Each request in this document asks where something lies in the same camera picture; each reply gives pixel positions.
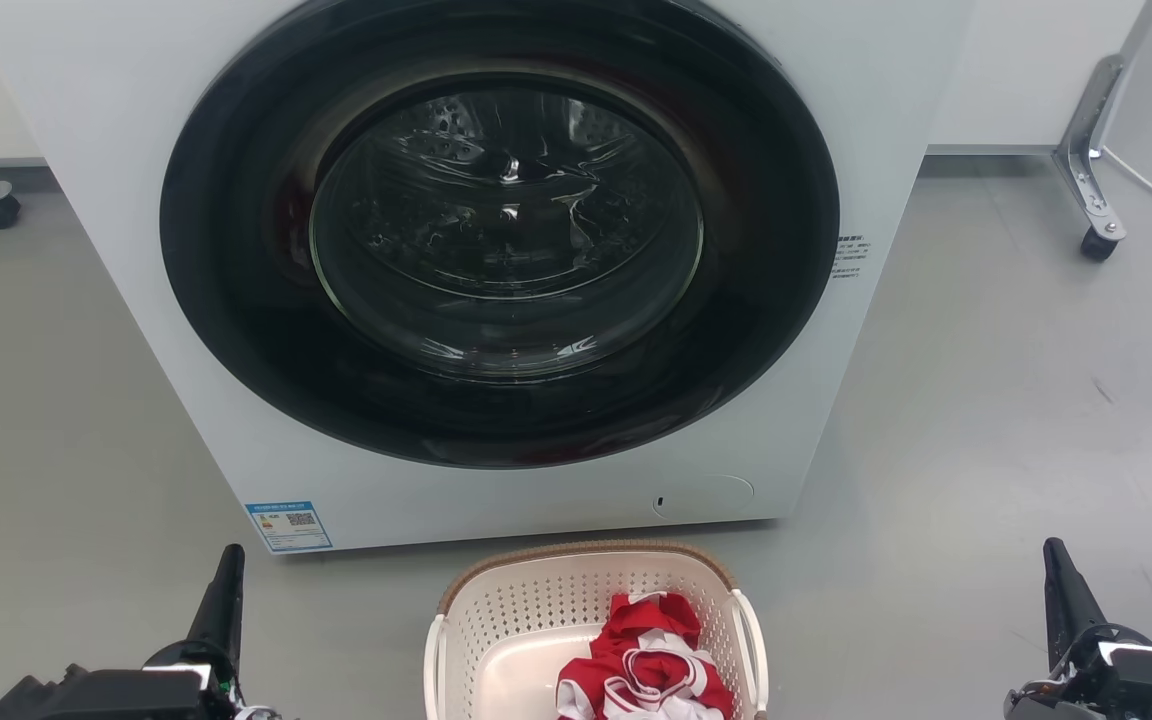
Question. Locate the round black washer door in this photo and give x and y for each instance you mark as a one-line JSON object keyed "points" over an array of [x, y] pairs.
{"points": [[231, 300]]}

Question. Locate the tall silver metal stand leg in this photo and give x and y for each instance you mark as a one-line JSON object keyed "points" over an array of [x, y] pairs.
{"points": [[1084, 150]]}

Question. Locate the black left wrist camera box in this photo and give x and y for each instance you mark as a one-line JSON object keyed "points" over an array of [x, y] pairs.
{"points": [[31, 703]]}

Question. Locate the cream perforated laundry basket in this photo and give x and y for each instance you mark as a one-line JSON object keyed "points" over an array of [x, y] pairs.
{"points": [[521, 620]]}

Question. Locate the small text label sticker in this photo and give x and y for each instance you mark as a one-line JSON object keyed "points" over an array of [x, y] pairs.
{"points": [[848, 257]]}

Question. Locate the blue energy label sticker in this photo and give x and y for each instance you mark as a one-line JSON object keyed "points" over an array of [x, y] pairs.
{"points": [[288, 527]]}

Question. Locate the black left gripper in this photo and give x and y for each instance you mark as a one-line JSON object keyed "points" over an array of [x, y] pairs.
{"points": [[151, 697]]}

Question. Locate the red and white garment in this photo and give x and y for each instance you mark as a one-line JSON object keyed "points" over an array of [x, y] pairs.
{"points": [[646, 670]]}

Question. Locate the white front-load washing machine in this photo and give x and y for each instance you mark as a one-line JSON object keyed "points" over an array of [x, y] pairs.
{"points": [[106, 150]]}

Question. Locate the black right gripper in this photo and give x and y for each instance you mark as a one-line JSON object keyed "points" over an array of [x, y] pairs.
{"points": [[1146, 690]]}

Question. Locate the steel washer drum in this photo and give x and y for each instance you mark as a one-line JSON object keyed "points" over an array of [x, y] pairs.
{"points": [[451, 135]]}

